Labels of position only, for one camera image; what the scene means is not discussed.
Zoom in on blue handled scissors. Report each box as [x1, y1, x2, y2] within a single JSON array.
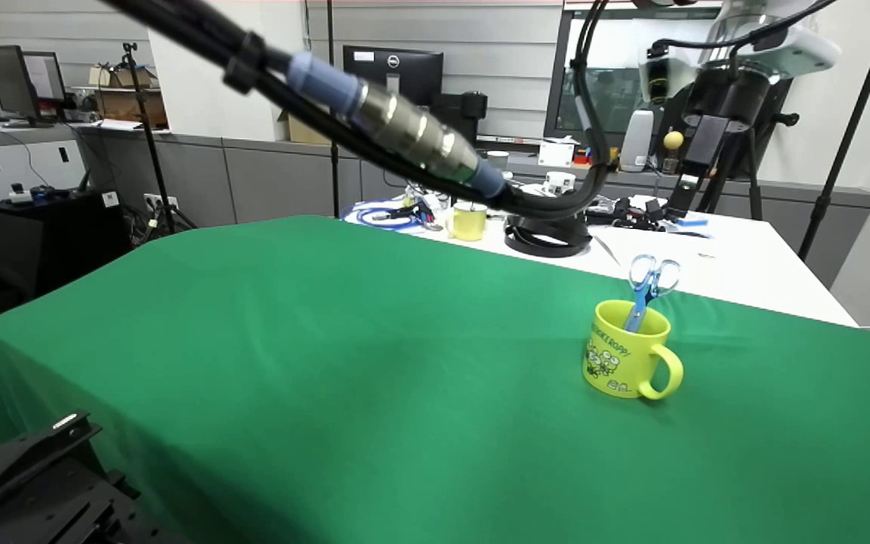
[[625, 253, 679, 332]]

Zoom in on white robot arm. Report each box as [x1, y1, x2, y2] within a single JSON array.
[[647, 0, 840, 78]]

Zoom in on small yellow cup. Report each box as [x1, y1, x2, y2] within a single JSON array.
[[449, 202, 487, 242]]

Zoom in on green tablecloth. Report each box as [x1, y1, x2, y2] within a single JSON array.
[[0, 216, 870, 544]]

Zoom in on black computer monitor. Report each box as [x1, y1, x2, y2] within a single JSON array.
[[342, 46, 445, 105]]

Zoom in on yellow cartoon mug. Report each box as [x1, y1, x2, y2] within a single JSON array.
[[584, 299, 685, 402]]

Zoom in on black tripod pole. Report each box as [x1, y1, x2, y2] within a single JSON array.
[[799, 64, 870, 261]]

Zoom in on blue cable loop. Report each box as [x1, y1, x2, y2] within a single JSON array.
[[357, 198, 429, 234]]

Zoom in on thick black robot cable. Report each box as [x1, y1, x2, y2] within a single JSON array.
[[101, 0, 621, 219]]

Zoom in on black camera tripod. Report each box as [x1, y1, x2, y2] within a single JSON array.
[[120, 42, 190, 234]]

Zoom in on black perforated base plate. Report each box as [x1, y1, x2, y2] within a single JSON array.
[[0, 446, 186, 544]]

